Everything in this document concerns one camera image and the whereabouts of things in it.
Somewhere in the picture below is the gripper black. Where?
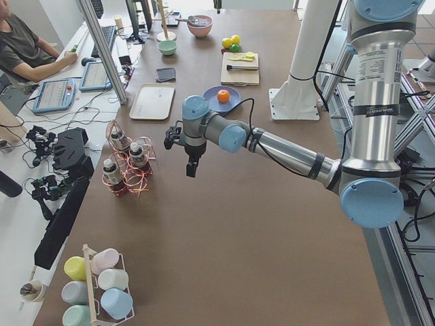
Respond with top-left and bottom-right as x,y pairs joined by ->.
184,143 -> 207,177

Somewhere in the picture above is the blue round plate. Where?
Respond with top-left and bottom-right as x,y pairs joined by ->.
203,86 -> 241,114

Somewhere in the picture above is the orange mandarin fruit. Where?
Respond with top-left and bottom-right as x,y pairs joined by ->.
217,89 -> 230,103

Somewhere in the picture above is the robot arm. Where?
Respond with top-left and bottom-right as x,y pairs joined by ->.
180,1 -> 421,228

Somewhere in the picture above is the tea bottle top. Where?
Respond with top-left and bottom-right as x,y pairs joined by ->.
129,142 -> 147,170

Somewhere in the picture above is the tea bottle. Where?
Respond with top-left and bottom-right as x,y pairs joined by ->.
103,158 -> 127,196
129,142 -> 147,170
110,130 -> 131,153

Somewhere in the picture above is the tea bottle lower outer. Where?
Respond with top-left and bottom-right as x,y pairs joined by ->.
110,130 -> 131,153

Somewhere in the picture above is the cream rabbit tray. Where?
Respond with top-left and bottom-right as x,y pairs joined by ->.
129,83 -> 175,120

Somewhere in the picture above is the tea bottle lower middle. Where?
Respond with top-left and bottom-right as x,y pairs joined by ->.
103,158 -> 127,196

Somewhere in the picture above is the grey folded cloth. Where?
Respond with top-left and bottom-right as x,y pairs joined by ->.
156,67 -> 176,83

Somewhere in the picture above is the bamboo cutting board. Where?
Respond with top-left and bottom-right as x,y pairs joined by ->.
220,52 -> 260,86

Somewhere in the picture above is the lemon slice thin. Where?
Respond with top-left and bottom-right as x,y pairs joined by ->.
234,53 -> 245,60

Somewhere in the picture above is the green ceramic bowl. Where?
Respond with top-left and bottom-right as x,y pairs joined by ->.
158,40 -> 177,56

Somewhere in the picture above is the yellow plastic knife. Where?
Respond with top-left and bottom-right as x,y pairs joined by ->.
228,57 -> 255,62

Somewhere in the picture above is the green lime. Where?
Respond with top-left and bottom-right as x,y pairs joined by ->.
229,44 -> 240,53

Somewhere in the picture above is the pink cup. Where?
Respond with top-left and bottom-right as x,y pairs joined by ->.
90,248 -> 120,274

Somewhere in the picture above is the far teach pendant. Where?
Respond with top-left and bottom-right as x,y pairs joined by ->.
79,61 -> 112,92

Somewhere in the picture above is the teach pendant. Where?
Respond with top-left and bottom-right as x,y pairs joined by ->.
79,61 -> 112,92
32,78 -> 75,113

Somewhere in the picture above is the wooden cup rack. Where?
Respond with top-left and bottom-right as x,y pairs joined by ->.
82,244 -> 135,326

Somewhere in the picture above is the yellow lemon outer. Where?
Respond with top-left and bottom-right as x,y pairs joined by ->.
230,35 -> 241,45

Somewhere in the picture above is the white cup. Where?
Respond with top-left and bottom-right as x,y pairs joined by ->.
97,268 -> 128,291

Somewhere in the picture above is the pink bowl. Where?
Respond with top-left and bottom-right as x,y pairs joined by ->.
187,15 -> 213,38

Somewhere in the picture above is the steel ice scoop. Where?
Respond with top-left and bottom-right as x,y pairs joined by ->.
176,16 -> 209,26

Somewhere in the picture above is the yellow cup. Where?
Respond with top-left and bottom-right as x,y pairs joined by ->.
64,256 -> 86,281

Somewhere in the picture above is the near teach pendant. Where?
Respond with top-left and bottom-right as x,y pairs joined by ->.
32,78 -> 75,113

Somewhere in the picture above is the blue cup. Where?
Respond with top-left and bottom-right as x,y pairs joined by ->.
101,288 -> 133,320

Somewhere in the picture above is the black keyboard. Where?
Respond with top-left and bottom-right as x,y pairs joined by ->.
90,25 -> 118,58

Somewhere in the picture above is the grey cup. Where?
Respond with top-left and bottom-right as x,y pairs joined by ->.
61,280 -> 88,305

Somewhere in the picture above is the mint green cup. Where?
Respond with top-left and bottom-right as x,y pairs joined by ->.
62,305 -> 91,326

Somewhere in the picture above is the seated person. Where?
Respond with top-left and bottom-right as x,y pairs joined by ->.
0,0 -> 77,84

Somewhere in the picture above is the copper wire bottle rack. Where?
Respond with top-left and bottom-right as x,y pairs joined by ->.
105,120 -> 156,196

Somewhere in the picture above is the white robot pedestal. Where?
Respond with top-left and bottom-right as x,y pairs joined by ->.
269,0 -> 341,120

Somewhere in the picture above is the aluminium frame post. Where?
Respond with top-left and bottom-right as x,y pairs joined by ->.
77,0 -> 128,105

